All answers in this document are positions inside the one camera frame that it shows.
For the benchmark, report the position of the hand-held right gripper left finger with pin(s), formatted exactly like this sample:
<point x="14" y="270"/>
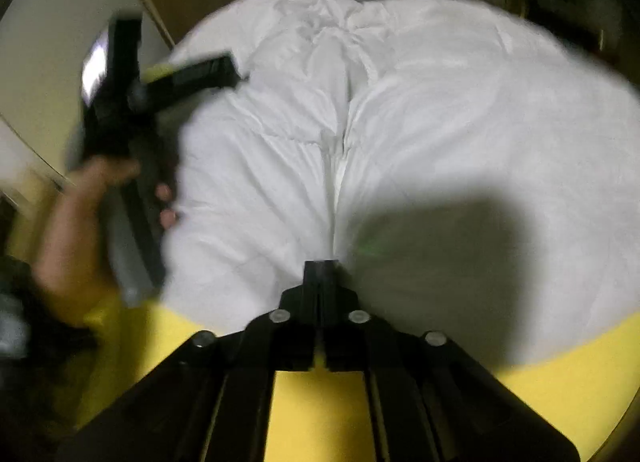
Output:
<point x="312" y="292"/>

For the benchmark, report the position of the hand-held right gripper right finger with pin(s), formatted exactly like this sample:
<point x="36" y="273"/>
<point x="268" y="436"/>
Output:
<point x="332" y="292"/>

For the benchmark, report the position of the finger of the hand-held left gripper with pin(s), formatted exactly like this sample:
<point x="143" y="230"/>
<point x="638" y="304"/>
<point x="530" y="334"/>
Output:
<point x="200" y="75"/>

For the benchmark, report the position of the white puffer jacket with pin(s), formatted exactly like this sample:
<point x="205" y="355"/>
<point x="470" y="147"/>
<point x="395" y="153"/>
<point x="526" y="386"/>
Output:
<point x="410" y="142"/>

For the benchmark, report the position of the person's left hand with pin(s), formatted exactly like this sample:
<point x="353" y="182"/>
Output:
<point x="70" y="242"/>

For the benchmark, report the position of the yellow blanket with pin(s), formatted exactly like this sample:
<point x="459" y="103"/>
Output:
<point x="320" y="417"/>

